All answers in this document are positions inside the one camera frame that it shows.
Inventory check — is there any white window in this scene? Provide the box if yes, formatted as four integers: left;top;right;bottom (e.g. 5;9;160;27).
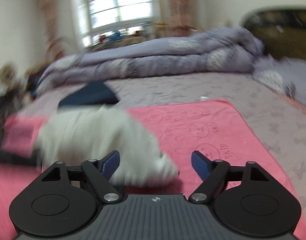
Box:
72;0;160;48

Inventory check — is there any dark olive headboard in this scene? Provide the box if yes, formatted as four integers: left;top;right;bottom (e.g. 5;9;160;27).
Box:
241;7;306;60

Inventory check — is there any purple bed sheet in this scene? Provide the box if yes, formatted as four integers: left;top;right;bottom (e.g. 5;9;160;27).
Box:
16;71;306;230

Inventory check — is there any white desk fan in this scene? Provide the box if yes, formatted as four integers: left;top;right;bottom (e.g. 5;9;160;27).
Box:
0;63;17;90

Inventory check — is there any purple patterned pillow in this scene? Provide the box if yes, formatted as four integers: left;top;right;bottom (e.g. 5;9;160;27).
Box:
252;56;306;106

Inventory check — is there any white and navy zip jacket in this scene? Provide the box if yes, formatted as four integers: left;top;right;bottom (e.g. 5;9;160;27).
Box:
33;80;180;188

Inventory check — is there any purple folded quilt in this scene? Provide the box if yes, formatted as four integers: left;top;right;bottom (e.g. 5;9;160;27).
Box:
36;27;264;95

